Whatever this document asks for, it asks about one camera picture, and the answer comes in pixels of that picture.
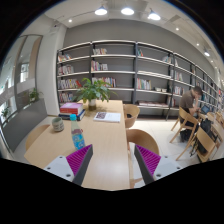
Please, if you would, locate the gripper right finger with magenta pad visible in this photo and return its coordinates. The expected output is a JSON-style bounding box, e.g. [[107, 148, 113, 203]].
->
[[134, 145, 182, 184]]

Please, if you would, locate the wooden chair far right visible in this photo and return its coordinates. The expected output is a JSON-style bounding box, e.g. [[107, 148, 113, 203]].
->
[[123, 104, 140, 128]]

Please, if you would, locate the wooden chair near left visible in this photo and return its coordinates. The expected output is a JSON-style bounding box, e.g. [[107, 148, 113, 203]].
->
[[25, 124, 49, 149]]

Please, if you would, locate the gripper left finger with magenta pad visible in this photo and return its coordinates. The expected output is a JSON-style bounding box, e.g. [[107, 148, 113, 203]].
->
[[44, 144, 93, 186]]

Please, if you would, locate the green ceramic cup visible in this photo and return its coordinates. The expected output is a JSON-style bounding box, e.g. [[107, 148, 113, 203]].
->
[[52, 117, 64, 132]]

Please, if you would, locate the white open booklet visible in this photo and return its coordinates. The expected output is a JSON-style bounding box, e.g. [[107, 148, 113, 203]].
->
[[94, 112, 121, 123]]

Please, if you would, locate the seated person in brown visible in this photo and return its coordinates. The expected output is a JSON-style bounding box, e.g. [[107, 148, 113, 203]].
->
[[179, 86, 203, 142]]

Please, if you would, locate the laptop on far table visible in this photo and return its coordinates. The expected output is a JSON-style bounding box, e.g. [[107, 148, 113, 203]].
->
[[201, 105, 210, 115]]

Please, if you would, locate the large grey bookshelf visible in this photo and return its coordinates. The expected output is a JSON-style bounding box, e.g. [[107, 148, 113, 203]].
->
[[56, 40, 224, 118]]

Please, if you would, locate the small plant by window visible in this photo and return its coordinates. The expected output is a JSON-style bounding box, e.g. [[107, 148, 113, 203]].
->
[[29, 88, 43, 103]]

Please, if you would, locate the wooden folding chair under person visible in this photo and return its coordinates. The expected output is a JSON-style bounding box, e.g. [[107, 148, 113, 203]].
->
[[169, 106, 201, 162]]

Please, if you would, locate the red book on stack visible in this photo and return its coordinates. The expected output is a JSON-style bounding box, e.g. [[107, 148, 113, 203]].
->
[[60, 102, 83, 115]]

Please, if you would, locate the clear bottle with blue cap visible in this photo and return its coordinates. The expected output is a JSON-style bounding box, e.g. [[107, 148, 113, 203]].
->
[[70, 114, 85, 150]]

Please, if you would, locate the wooden chair near right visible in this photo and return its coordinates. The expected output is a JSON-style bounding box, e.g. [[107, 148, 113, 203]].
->
[[126, 129, 160, 188]]

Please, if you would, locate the wooden folding chair foreground right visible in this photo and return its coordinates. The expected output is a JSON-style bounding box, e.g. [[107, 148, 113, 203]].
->
[[191, 128, 216, 162]]

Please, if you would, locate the potted green plant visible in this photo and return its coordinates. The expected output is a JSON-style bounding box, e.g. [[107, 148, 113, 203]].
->
[[72, 78, 114, 110]]

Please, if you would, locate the dark blue bottom book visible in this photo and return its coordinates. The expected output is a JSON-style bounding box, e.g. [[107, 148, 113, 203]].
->
[[58, 109, 86, 121]]

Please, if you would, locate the black backpack on chair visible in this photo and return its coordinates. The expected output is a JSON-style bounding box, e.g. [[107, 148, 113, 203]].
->
[[200, 119, 212, 134]]

